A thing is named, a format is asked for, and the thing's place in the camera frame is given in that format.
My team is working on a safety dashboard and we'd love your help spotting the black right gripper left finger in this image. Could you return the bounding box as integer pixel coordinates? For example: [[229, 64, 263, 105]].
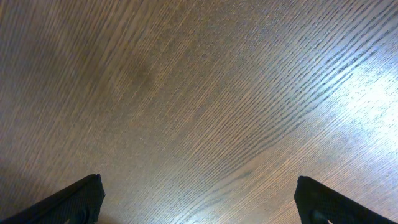
[[1, 174, 105, 224]]

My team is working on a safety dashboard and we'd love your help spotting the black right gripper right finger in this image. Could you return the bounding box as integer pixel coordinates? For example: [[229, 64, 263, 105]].
[[294, 176, 397, 224]]

